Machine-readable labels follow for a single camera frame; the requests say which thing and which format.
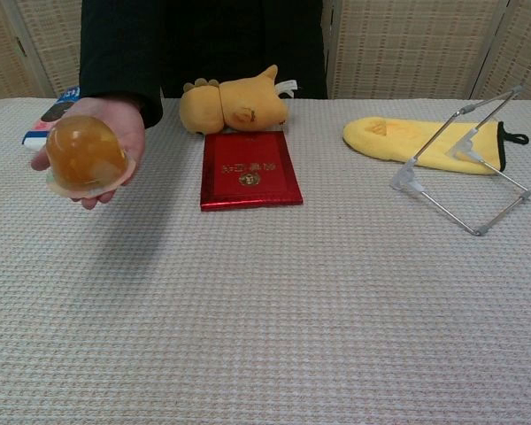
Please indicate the person's bare hand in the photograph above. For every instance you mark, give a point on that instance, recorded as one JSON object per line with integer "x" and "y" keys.
{"x": 128, "y": 128}

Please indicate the orange jelly cup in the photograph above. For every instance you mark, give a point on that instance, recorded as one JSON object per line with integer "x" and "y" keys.
{"x": 82, "y": 152}

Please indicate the black sleeved forearm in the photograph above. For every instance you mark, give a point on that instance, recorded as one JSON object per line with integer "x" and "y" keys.
{"x": 115, "y": 57}

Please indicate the blue white snack packet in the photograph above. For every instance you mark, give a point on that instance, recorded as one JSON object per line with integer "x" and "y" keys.
{"x": 42, "y": 126}

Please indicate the yellow plush toy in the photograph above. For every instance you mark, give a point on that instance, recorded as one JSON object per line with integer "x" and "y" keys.
{"x": 230, "y": 104}

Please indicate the red foil card booklet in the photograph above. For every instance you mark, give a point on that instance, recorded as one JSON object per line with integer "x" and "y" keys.
{"x": 250, "y": 170}

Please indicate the person's black clothed torso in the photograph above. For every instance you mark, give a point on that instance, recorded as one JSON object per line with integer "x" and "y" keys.
{"x": 243, "y": 44}

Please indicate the white woven tablecloth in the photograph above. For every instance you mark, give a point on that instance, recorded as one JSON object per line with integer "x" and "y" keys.
{"x": 265, "y": 288}

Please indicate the yellow oven mitt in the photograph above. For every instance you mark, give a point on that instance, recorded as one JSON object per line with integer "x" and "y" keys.
{"x": 425, "y": 141}

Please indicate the woven rattan folding screen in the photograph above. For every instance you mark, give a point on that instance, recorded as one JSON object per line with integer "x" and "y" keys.
{"x": 425, "y": 48}

